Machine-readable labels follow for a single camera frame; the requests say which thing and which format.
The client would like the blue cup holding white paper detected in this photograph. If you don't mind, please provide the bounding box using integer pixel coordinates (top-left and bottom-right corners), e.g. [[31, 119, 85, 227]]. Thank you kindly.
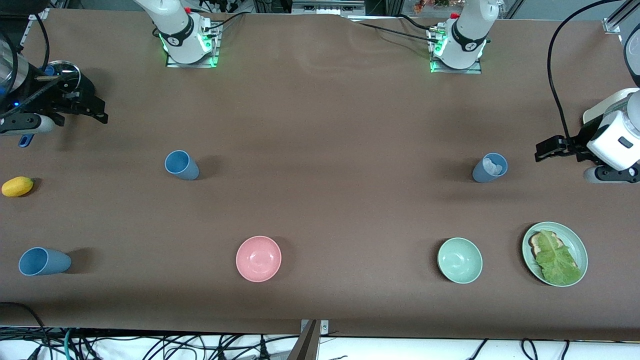
[[472, 152, 509, 184]]

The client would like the blue plastic cup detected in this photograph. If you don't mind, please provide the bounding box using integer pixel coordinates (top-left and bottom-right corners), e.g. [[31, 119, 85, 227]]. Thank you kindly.
[[164, 150, 200, 181], [18, 247, 72, 277]]

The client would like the glass pot lid blue knob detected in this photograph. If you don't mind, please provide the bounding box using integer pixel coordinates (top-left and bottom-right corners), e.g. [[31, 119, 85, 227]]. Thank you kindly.
[[47, 61, 81, 93]]

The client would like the cream toaster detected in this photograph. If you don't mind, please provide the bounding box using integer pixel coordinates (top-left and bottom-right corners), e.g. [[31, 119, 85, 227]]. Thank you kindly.
[[582, 87, 640, 126]]

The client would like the toast slice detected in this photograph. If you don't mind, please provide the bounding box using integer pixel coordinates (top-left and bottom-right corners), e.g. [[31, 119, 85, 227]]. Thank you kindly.
[[529, 230, 581, 273]]

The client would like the yellow lemon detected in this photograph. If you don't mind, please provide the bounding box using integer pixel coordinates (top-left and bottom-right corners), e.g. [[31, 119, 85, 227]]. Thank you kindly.
[[1, 176, 35, 198]]

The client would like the mint green plate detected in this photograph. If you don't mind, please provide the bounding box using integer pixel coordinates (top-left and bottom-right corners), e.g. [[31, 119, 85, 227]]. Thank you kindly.
[[522, 221, 589, 288]]

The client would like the green lettuce leaf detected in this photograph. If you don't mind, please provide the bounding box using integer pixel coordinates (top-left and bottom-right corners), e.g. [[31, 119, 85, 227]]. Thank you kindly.
[[535, 230, 583, 286]]

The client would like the mint green bowl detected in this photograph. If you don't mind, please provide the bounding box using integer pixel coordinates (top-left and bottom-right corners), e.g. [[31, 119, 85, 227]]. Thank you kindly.
[[437, 237, 484, 285]]

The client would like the pink bowl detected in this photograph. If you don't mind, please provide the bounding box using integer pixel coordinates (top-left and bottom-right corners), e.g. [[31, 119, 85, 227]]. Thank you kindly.
[[235, 235, 282, 283]]

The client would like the grey metal box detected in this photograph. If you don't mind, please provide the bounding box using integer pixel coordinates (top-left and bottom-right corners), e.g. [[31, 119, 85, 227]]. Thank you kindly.
[[291, 0, 366, 16]]

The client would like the black pot blue handle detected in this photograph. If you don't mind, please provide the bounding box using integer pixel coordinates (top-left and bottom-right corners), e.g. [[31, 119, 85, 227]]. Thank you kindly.
[[19, 72, 96, 148]]

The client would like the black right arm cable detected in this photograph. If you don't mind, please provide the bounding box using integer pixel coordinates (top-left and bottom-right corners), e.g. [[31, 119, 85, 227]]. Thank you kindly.
[[0, 12, 51, 121]]

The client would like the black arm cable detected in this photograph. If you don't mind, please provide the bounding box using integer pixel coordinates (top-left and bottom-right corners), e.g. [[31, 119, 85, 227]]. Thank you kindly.
[[0, 12, 51, 121], [547, 0, 612, 142]]

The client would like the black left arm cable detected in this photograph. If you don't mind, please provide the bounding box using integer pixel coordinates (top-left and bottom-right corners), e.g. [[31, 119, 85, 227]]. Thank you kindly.
[[547, 0, 612, 142]]

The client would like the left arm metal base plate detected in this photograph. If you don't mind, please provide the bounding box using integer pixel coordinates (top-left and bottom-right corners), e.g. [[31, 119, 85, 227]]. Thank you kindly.
[[429, 25, 483, 75]]

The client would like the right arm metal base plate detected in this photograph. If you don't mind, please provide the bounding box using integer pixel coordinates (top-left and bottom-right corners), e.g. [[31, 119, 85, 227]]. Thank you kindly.
[[166, 22, 221, 68]]

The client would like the black right base cable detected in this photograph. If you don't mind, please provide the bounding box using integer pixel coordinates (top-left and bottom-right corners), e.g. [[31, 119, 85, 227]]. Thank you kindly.
[[202, 12, 246, 32]]

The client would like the black base cable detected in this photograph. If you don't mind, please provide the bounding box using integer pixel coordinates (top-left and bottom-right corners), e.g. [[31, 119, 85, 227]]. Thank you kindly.
[[202, 12, 246, 32], [350, 14, 442, 44]]

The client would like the black left base cable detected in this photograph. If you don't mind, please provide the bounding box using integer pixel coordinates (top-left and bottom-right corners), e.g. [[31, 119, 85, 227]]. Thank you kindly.
[[350, 14, 442, 44]]

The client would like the black cable on table edge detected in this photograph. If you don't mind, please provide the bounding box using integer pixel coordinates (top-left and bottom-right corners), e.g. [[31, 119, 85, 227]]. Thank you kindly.
[[0, 301, 47, 346]]

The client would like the metal table bracket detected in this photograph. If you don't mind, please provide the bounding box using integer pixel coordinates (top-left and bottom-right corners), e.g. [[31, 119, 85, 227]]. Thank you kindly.
[[300, 319, 330, 337]]

